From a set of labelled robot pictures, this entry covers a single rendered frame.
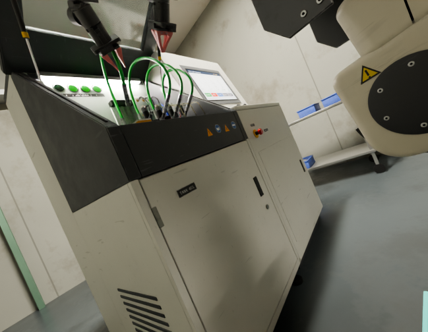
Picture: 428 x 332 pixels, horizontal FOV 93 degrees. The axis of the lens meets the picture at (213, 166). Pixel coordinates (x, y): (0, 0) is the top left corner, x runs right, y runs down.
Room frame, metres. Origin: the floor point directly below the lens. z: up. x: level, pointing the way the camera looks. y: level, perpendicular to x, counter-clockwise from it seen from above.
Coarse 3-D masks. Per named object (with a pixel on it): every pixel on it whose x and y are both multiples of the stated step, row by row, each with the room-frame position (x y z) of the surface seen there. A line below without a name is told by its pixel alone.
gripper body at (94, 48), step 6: (96, 24) 0.67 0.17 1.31; (102, 24) 0.68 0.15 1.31; (90, 30) 0.67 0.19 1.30; (96, 30) 0.67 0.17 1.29; (102, 30) 0.68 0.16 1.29; (90, 36) 0.69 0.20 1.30; (96, 36) 0.68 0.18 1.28; (102, 36) 0.69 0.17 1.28; (108, 36) 0.70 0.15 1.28; (114, 36) 0.73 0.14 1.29; (96, 42) 0.70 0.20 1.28; (102, 42) 0.70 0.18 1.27; (108, 42) 0.70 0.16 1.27; (114, 42) 0.71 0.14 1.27; (90, 48) 0.72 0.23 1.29; (96, 48) 0.70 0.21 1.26; (102, 48) 0.70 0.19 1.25; (96, 54) 0.70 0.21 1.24
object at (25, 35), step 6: (12, 0) 0.73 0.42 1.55; (18, 12) 0.75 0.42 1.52; (18, 18) 0.75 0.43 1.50; (18, 24) 0.76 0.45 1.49; (24, 24) 0.76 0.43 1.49; (24, 30) 0.76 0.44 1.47; (24, 36) 0.76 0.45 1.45; (30, 48) 0.78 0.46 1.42; (30, 54) 0.79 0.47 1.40; (36, 66) 0.80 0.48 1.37
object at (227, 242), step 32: (192, 160) 0.73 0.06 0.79; (224, 160) 0.87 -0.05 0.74; (160, 192) 0.60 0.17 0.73; (192, 192) 0.68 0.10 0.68; (224, 192) 0.80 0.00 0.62; (256, 192) 0.97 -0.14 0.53; (160, 224) 0.56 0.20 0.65; (192, 224) 0.64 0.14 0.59; (224, 224) 0.75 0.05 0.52; (256, 224) 0.89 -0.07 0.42; (192, 256) 0.60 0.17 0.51; (224, 256) 0.70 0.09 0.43; (256, 256) 0.82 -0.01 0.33; (288, 256) 1.00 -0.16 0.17; (192, 288) 0.57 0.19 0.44; (224, 288) 0.65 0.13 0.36; (256, 288) 0.76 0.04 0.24; (224, 320) 0.61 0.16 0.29; (256, 320) 0.71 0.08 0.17
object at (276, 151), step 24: (240, 96) 1.76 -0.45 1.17; (264, 120) 1.30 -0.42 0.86; (264, 144) 1.20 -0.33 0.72; (288, 144) 1.47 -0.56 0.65; (264, 168) 1.10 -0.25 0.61; (288, 168) 1.34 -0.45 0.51; (288, 192) 1.22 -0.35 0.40; (312, 192) 1.52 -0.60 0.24; (288, 216) 1.13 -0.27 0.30; (312, 216) 1.38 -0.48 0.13
